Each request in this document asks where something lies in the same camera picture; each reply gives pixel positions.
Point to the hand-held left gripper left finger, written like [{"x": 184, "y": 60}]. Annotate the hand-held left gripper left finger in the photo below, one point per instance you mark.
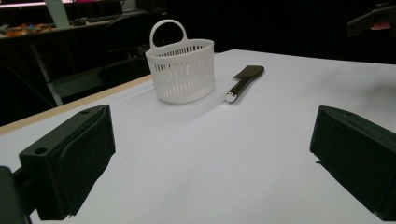
[{"x": 71, "y": 161}]

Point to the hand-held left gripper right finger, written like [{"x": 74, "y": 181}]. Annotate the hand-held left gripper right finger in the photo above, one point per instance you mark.
[{"x": 358, "y": 155}]

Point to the dark brown comb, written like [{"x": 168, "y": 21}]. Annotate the dark brown comb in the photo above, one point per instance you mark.
[{"x": 246, "y": 79}]

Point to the white plastic slotted basket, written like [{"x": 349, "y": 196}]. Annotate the white plastic slotted basket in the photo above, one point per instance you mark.
[{"x": 183, "y": 77}]

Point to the grey lower shelf board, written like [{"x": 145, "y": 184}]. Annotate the grey lower shelf board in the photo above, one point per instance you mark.
[{"x": 77, "y": 82}]

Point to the white metal workbench leg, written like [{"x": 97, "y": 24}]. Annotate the white metal workbench leg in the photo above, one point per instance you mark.
[{"x": 46, "y": 74}]

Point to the background workbench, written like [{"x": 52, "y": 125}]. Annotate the background workbench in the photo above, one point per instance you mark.
[{"x": 77, "y": 31}]

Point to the light strip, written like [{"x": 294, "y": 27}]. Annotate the light strip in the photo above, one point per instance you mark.
[{"x": 18, "y": 4}]

